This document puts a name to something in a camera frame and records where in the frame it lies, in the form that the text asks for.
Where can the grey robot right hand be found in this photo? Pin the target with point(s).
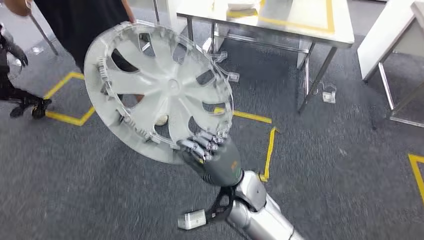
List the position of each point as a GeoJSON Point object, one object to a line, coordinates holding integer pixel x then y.
{"type": "Point", "coordinates": [222, 165]}

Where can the silver wheel hubcap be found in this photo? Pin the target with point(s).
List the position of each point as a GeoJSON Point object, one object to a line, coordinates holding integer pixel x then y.
{"type": "Point", "coordinates": [172, 86]}

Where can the standing person's left forearm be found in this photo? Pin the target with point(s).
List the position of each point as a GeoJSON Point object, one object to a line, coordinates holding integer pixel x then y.
{"type": "Point", "coordinates": [128, 11]}

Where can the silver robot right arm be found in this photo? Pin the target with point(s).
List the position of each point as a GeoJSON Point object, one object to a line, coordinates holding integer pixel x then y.
{"type": "Point", "coordinates": [258, 218]}

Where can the steel workbench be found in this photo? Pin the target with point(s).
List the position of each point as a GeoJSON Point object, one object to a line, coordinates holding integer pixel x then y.
{"type": "Point", "coordinates": [387, 87]}
{"type": "Point", "coordinates": [342, 26]}

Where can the yellow floor tape square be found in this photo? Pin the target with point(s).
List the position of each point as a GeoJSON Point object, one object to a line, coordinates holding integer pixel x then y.
{"type": "Point", "coordinates": [251, 116]}
{"type": "Point", "coordinates": [66, 118]}
{"type": "Point", "coordinates": [416, 174]}

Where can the white floor power socket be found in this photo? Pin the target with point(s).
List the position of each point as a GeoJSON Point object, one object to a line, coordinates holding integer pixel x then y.
{"type": "Point", "coordinates": [329, 97]}

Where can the black humanoid robot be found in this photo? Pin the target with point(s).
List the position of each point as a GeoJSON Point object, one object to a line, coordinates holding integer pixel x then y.
{"type": "Point", "coordinates": [36, 106]}

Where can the white cabinet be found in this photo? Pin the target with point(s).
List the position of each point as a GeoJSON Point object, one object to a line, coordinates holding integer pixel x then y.
{"type": "Point", "coordinates": [381, 39]}

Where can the standing person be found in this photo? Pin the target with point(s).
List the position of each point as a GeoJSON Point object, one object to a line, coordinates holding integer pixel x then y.
{"type": "Point", "coordinates": [76, 23]}

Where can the grey slanted metal pole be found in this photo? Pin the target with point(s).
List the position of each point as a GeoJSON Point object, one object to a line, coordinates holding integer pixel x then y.
{"type": "Point", "coordinates": [43, 34]}

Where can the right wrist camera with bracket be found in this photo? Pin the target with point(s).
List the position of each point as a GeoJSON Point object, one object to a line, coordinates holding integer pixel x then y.
{"type": "Point", "coordinates": [190, 220]}

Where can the yellow tape frame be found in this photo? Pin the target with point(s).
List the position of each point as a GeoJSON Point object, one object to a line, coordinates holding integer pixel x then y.
{"type": "Point", "coordinates": [330, 16]}

